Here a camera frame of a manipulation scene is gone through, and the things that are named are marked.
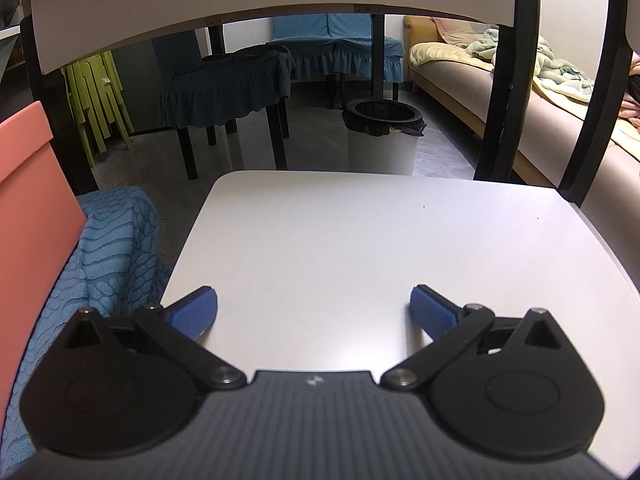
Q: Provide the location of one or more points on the stack of green stools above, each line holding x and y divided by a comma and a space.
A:
95, 105

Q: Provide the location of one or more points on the dark teal covered chair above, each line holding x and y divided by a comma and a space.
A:
220, 90

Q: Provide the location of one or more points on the blue knit covered chair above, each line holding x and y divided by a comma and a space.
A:
115, 250

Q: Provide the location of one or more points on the yellow blanket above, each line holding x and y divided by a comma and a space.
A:
440, 50

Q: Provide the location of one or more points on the beige sofa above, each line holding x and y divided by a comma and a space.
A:
460, 90

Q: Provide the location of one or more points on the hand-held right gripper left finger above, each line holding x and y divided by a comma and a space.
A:
192, 309

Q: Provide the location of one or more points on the pale green blanket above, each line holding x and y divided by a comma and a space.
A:
555, 70

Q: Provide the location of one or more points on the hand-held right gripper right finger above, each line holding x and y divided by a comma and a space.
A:
434, 310

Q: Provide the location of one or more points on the pink and dark cloth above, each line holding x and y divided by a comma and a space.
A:
632, 80

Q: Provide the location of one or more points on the orange cardboard box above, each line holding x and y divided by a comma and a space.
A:
30, 200

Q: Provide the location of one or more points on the white trash bin black bag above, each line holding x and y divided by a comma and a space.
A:
382, 145

